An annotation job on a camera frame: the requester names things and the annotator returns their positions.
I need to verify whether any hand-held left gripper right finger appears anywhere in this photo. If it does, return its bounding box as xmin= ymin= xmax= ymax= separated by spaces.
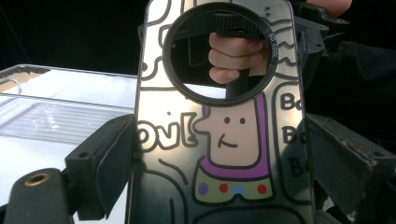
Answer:
xmin=304 ymin=112 xmax=396 ymax=218

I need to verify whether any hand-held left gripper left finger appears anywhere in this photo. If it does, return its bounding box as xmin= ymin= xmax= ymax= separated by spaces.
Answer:
xmin=64 ymin=113 xmax=135 ymax=222

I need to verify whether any clear plastic container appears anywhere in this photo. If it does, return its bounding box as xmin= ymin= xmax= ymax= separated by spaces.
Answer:
xmin=0 ymin=63 xmax=139 ymax=147

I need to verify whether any cartoon print phone case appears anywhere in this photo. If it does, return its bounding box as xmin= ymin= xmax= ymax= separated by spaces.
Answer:
xmin=125 ymin=0 xmax=316 ymax=224

